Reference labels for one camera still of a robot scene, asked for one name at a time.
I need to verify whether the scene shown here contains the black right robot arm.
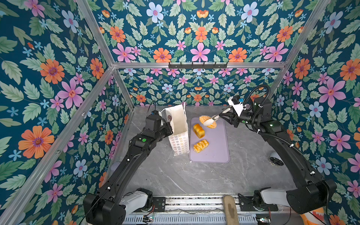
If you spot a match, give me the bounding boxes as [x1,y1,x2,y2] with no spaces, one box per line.
[218,84,337,214]

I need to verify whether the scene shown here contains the white metal tongs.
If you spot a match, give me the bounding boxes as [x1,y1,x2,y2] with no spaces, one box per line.
[203,106,231,127]

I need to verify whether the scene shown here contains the orange shark plush toy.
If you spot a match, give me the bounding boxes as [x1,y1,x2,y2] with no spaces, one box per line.
[301,208,326,225]

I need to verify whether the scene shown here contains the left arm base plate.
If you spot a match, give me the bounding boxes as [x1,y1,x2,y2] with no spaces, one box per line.
[140,196,167,213]

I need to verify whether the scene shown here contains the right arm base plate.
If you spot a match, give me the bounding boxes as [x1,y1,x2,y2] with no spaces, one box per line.
[237,193,279,212]

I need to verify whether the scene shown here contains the rectangular loaf bread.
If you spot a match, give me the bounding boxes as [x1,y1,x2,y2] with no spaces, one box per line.
[193,124,205,139]

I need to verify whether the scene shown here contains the wooden handle brush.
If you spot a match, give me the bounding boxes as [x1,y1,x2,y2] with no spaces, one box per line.
[223,195,240,225]

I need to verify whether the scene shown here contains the lilac flat pad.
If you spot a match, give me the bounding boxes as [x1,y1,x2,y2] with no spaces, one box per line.
[110,162,120,175]

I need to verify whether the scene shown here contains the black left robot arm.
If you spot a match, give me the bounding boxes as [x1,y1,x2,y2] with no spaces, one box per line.
[83,110,173,225]

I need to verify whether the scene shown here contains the black wall hook rail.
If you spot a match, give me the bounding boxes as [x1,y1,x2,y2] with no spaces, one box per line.
[168,62,228,70]

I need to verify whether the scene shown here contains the white paper gift bag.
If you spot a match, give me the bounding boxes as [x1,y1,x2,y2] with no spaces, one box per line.
[160,104,189,156]

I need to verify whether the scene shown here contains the lilac rectangular tray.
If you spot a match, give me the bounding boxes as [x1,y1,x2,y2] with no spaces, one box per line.
[189,117,230,163]

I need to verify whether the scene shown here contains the braided golden bread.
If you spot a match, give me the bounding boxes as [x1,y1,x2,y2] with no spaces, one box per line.
[193,139,209,153]

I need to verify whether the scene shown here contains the oval sesame bread roll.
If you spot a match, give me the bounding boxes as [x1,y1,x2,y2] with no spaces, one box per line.
[199,115,217,129]

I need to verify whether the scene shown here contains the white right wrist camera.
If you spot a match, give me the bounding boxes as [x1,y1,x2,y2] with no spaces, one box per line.
[227,95,246,117]

